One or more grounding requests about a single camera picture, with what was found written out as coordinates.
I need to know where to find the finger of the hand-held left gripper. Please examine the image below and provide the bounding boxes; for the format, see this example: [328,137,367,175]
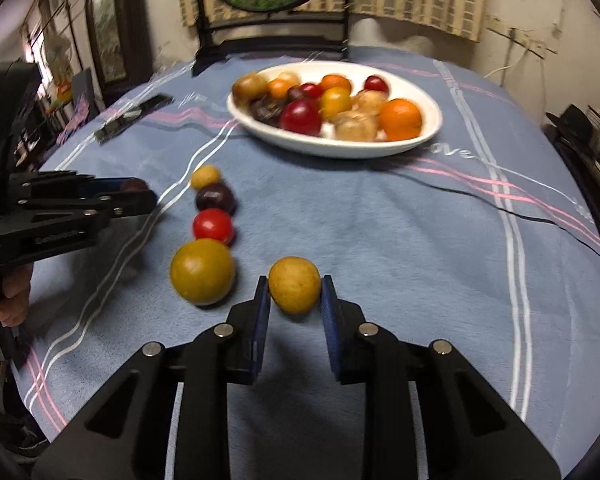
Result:
[9,170,150,202]
[19,190,158,222]

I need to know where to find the yellow round fruit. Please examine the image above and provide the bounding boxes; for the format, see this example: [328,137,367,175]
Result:
[320,87,353,121]

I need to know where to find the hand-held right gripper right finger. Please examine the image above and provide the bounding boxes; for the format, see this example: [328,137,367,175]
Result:
[319,274,563,480]

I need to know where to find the small yellow fruit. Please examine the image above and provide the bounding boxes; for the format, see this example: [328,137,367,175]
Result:
[190,164,222,190]

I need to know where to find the dark purple plum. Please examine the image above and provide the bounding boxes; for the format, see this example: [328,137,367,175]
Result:
[195,182,237,215]

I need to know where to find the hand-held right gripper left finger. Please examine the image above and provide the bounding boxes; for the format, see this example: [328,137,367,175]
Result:
[30,275,272,480]

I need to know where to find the white plate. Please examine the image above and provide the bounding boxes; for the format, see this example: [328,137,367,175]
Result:
[226,60,443,160]

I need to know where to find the tan oval fruit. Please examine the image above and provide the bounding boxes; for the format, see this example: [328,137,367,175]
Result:
[268,256,322,315]

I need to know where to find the large yellow-green fruit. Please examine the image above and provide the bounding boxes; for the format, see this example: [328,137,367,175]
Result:
[169,238,236,307]

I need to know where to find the yellow-brown round fruit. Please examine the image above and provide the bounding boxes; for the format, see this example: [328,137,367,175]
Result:
[232,73,270,102]

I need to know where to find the red plum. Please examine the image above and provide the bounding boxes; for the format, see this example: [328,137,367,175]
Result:
[280,100,323,136]
[287,84,325,103]

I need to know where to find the white power cable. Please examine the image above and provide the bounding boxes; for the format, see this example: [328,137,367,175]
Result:
[484,52,527,80]

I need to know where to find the black media rack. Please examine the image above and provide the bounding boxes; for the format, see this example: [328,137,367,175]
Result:
[545,105,600,246]

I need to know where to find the person's left hand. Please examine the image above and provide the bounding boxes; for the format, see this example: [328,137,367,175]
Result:
[0,264,34,329]

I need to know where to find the black hat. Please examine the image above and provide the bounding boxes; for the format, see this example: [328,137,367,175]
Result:
[547,105,596,143]

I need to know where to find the large orange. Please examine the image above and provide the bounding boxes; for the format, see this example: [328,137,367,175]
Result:
[379,98,423,142]

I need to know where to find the thin black cable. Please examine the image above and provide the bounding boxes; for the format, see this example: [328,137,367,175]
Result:
[380,166,600,261]

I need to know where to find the brown walnut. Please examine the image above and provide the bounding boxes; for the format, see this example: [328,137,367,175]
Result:
[352,90,388,115]
[332,112,380,142]

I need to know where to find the black smartphone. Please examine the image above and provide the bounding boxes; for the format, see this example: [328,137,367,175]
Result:
[94,94,175,143]

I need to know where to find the blue striped tablecloth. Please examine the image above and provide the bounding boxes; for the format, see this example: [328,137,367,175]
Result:
[22,45,600,480]

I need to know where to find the dark wooden framed painting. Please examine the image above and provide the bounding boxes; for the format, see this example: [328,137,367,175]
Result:
[82,0,153,91]

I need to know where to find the dark box purple print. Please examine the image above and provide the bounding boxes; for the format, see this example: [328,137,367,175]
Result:
[57,97,92,143]

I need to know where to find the orange mandarin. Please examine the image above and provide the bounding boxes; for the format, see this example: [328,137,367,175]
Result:
[320,74,352,93]

